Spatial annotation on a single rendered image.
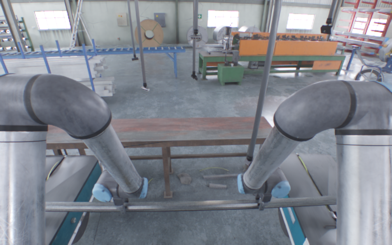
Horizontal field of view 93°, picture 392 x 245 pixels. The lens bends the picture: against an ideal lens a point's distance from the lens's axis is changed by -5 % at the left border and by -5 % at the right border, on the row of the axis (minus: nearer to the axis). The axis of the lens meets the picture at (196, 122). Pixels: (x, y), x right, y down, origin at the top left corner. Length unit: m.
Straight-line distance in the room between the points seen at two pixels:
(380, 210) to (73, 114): 0.69
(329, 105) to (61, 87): 0.57
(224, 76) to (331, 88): 5.32
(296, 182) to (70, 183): 1.77
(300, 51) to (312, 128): 7.08
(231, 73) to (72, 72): 3.92
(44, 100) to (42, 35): 14.97
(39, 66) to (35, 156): 4.62
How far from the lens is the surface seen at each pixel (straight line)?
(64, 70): 4.88
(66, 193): 1.77
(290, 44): 7.30
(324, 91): 0.51
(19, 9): 15.79
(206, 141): 1.96
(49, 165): 2.11
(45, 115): 0.51
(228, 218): 2.32
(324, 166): 2.07
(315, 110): 0.50
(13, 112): 0.54
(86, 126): 0.50
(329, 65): 8.51
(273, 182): 0.99
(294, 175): 1.84
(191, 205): 1.24
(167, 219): 2.30
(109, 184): 0.97
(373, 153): 0.56
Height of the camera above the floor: 1.89
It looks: 30 degrees down
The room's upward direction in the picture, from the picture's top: 1 degrees clockwise
